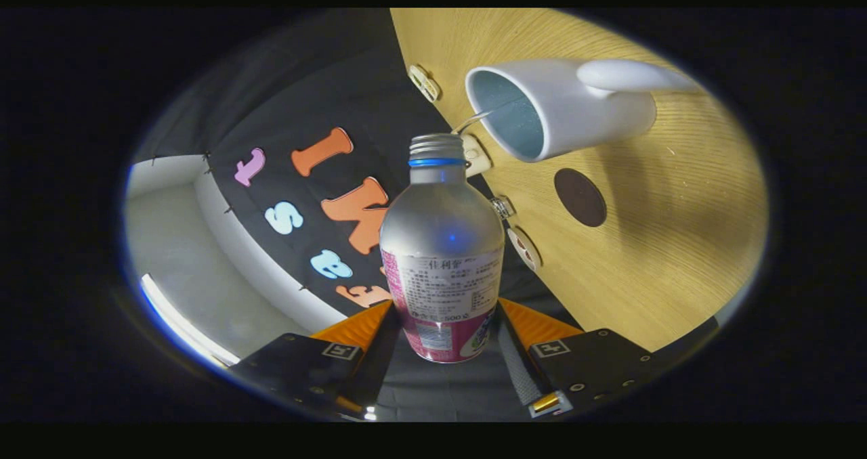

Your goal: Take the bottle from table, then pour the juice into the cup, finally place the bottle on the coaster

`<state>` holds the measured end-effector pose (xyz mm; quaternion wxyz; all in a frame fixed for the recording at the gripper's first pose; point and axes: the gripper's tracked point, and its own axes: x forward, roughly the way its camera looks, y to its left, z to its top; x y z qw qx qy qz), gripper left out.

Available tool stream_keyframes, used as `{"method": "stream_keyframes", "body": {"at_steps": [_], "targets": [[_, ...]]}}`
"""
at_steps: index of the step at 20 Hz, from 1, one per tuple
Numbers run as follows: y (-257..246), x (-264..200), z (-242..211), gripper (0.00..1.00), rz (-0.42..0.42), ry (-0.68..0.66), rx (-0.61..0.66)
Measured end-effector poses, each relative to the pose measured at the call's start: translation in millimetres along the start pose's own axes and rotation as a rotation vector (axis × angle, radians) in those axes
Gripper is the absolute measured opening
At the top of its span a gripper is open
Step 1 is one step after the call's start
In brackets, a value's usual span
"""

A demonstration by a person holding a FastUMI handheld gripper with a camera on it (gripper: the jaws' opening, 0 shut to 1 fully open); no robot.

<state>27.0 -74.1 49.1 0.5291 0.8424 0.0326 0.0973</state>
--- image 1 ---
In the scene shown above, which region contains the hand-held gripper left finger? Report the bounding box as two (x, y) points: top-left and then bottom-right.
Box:
(230, 300), (402, 420)

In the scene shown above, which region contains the wooden table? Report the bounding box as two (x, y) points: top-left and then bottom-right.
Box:
(389, 9), (771, 353)

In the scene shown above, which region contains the white toaster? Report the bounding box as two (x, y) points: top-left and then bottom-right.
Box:
(461, 134), (492, 178)

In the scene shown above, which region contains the silver bottle with red label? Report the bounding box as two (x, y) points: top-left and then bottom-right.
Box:
(378, 133), (506, 364)

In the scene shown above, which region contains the clear juice stream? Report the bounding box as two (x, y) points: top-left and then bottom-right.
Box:
(452, 109), (496, 135)

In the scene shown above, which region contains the white divided condiment tray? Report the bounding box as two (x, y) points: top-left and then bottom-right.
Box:
(408, 64), (441, 103)

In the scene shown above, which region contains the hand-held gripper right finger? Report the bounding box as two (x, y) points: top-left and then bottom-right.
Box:
(498, 298), (654, 418)

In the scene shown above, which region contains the round white plate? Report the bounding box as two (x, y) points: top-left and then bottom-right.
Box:
(507, 226), (543, 272)

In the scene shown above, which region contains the white cup with blue inside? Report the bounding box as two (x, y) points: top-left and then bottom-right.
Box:
(465, 58), (702, 163)

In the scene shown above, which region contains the round brown coaster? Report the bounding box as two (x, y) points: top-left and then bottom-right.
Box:
(553, 168), (608, 228)

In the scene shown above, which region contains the black backdrop cloth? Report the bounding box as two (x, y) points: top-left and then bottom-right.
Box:
(132, 9), (570, 422)

